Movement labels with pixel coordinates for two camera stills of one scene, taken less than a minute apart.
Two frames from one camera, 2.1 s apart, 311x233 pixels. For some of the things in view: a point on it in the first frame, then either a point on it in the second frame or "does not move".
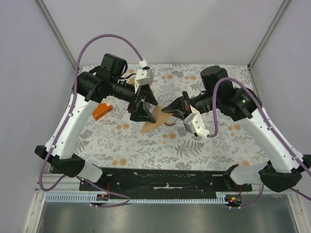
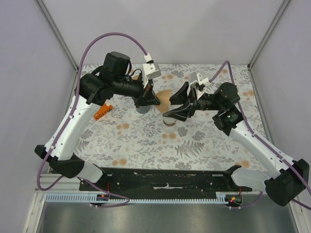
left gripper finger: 141,114 -> 150,98
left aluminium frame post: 43,8 does not move
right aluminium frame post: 283,6 does not move
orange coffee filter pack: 101,109 does not move
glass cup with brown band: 170,126 does not move
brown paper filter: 160,117 -> 164,96
